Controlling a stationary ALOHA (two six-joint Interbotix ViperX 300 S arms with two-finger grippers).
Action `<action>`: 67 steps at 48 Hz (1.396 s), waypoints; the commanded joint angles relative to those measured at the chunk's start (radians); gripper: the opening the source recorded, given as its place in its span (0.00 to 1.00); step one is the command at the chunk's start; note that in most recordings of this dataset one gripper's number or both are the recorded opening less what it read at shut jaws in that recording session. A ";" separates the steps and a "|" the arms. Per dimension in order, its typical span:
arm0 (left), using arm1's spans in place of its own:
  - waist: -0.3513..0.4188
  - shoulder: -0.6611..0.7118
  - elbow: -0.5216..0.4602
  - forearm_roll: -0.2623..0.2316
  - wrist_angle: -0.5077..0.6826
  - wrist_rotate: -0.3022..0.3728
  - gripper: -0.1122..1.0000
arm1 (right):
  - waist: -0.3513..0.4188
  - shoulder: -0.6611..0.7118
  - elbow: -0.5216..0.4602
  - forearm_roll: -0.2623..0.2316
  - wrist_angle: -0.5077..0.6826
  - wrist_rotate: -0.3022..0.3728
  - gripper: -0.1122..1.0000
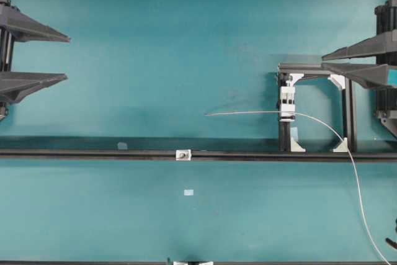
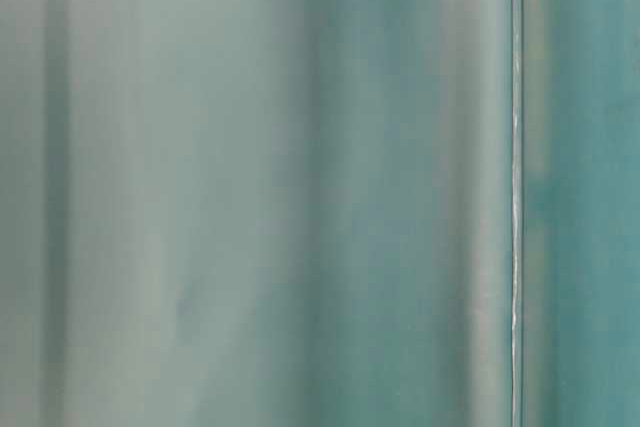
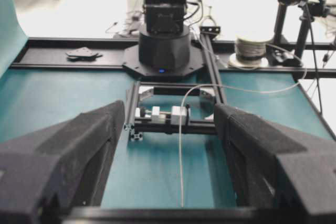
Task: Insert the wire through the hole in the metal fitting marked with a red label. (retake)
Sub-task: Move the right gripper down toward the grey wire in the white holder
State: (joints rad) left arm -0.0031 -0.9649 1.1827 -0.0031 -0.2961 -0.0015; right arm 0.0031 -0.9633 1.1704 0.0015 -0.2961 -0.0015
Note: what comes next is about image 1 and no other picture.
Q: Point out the silver metal fitting on rail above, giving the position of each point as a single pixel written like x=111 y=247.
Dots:
x=183 y=155

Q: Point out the black frame wire stand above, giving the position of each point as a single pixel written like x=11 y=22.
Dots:
x=291 y=73

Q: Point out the clear tape piece near rail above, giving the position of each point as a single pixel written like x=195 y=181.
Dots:
x=122 y=146

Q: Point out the white corner bracket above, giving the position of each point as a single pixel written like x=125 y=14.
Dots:
x=295 y=146
x=342 y=146

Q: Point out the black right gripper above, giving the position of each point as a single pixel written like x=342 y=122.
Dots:
x=372 y=76

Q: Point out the white corner bracket left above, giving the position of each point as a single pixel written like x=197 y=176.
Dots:
x=295 y=146

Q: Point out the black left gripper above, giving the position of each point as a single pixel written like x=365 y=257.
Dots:
x=15 y=86

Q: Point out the white wire clamp block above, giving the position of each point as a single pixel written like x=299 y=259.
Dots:
x=287 y=104

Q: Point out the white corner bracket right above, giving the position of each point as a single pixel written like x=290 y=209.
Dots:
x=342 y=146

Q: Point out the long black aluminium rail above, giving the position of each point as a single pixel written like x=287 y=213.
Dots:
x=203 y=149

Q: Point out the black rail at bottom edge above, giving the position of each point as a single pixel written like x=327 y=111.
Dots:
x=193 y=262

